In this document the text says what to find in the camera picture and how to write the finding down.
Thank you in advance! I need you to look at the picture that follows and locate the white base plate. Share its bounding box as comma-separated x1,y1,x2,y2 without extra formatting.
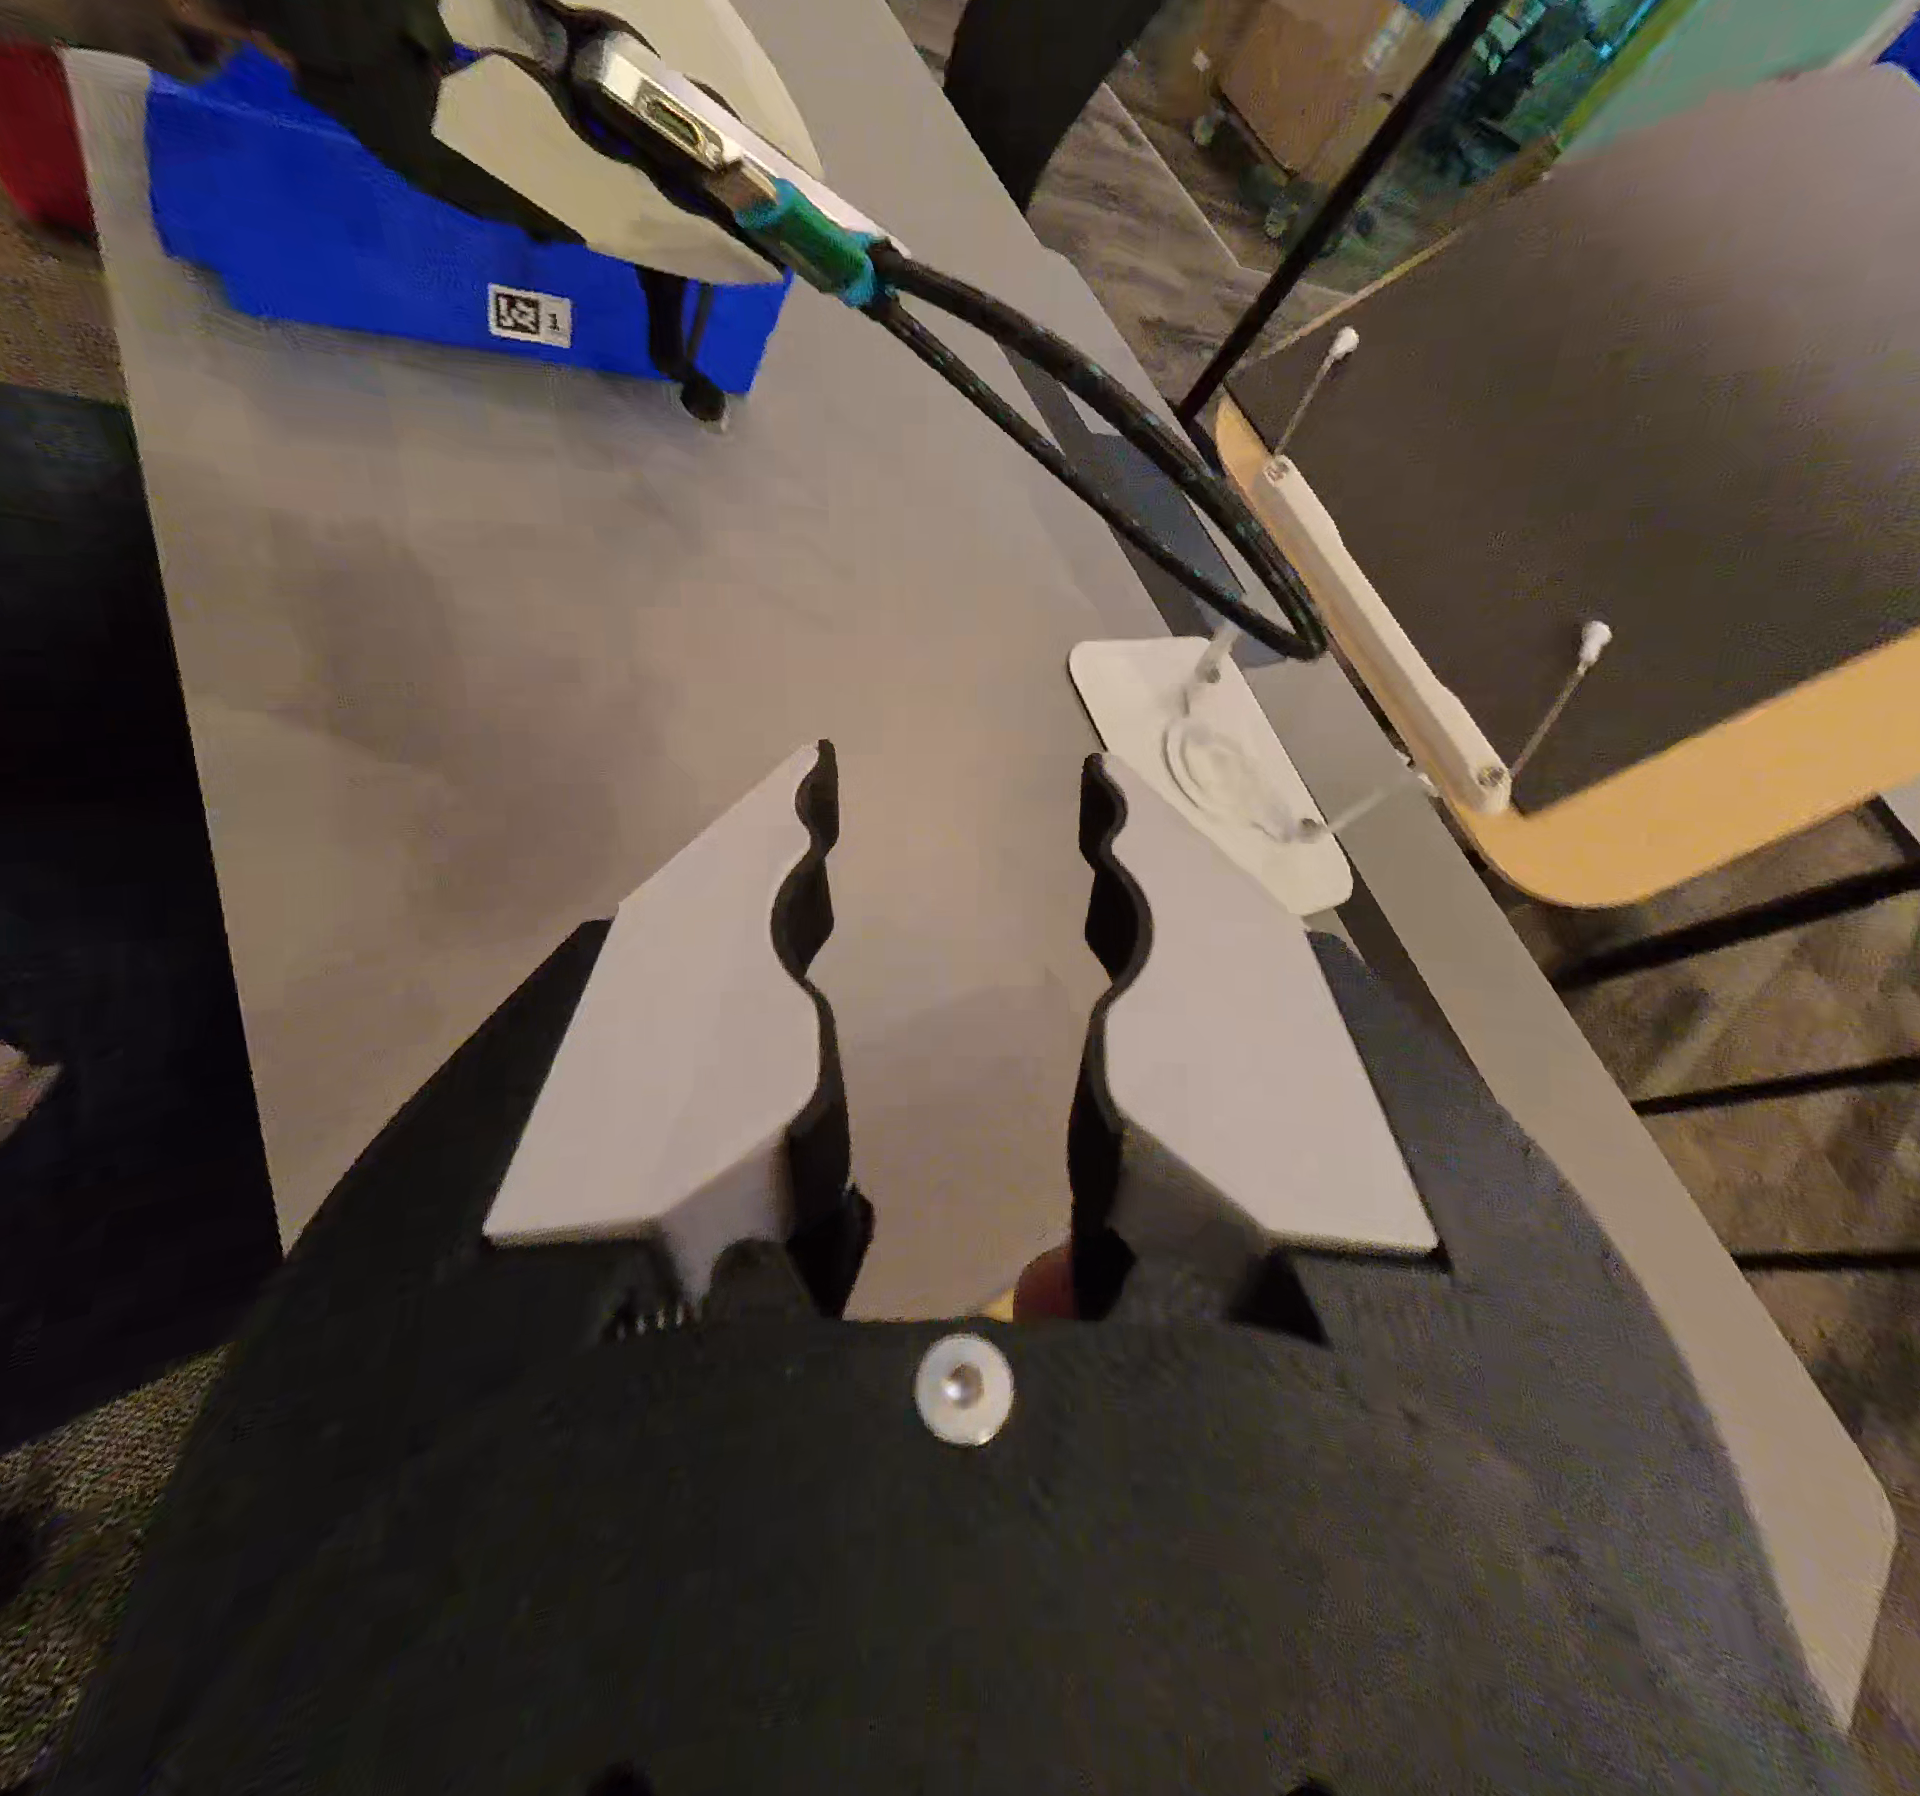
1069,635,1355,924

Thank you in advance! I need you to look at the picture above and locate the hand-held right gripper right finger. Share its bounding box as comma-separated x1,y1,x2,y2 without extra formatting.
1074,752,1443,1313

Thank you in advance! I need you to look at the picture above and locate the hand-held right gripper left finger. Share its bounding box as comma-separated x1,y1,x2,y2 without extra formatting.
487,746,861,1313

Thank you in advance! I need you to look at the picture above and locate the blue plastic bin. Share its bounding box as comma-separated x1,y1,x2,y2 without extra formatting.
146,42,797,396

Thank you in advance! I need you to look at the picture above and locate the small grey adapter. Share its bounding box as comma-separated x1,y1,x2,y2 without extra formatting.
571,34,828,226

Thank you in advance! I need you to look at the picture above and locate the red floor bin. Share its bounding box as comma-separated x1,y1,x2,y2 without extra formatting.
0,42,98,237

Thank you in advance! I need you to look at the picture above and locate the braided black hdmi cable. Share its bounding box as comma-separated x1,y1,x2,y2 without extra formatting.
750,192,1327,668

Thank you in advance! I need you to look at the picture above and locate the black office chair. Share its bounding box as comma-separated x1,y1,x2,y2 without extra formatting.
945,0,1251,209

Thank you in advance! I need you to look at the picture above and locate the black tilted board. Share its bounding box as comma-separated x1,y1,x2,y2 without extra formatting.
1255,73,1920,810

